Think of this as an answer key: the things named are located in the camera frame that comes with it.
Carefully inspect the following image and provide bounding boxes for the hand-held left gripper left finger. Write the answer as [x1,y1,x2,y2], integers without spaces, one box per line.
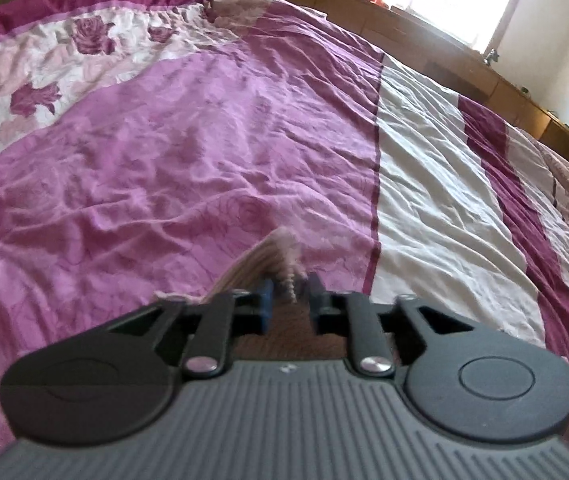
[107,279,273,380]

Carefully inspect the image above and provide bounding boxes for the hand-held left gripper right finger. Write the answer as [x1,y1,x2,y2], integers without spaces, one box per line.
[307,274,473,378]

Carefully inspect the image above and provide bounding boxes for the purple and white floral bedspread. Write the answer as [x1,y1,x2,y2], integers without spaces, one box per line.
[0,0,569,466]

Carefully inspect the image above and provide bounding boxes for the bright window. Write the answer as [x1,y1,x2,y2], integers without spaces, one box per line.
[383,0,538,58]

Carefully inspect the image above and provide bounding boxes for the wooden bed headboard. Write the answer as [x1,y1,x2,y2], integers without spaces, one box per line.
[219,0,569,188]

